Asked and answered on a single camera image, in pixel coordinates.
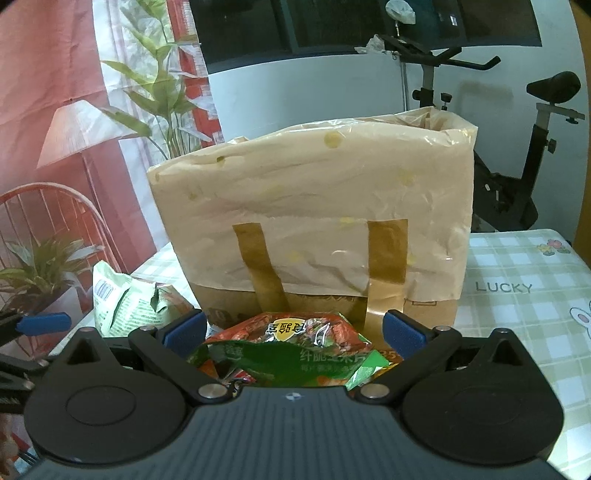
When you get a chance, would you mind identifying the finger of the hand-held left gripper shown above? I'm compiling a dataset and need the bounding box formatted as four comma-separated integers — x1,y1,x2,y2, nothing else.
0,311,73,341
0,354,51,389

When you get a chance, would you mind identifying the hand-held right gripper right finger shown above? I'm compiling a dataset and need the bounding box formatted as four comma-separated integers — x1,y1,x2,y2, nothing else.
355,310,542,405

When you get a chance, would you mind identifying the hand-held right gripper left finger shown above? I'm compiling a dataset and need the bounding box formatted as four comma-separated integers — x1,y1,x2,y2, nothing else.
48,310,230,405

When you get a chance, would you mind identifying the pale green snack packet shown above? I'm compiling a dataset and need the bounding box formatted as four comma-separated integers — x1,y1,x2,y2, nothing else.
92,261,195,340

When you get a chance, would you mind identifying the red and green snack packet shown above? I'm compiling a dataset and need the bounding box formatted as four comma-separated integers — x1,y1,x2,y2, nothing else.
187,311,403,398

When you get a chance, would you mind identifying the cardboard box with plastic liner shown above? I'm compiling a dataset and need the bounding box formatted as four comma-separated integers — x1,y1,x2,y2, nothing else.
147,107,479,352

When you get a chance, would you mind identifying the green checked tablecloth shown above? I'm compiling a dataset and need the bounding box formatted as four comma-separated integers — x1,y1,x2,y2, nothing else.
46,228,591,468

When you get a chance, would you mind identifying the floral red curtain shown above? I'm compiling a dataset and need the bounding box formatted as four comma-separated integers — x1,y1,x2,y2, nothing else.
0,0,223,348

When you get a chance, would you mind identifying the black exercise bike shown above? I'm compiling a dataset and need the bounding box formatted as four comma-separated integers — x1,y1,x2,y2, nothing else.
355,34,585,234

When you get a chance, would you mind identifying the crumpled white tissue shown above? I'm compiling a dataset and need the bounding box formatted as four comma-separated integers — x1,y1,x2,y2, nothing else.
366,34,394,56

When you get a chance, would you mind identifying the dark framed window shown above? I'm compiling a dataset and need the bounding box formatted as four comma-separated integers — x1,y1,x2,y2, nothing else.
189,0,544,75

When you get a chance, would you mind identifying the white plastic bag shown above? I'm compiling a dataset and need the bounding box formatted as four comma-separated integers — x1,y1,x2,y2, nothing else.
385,0,417,25

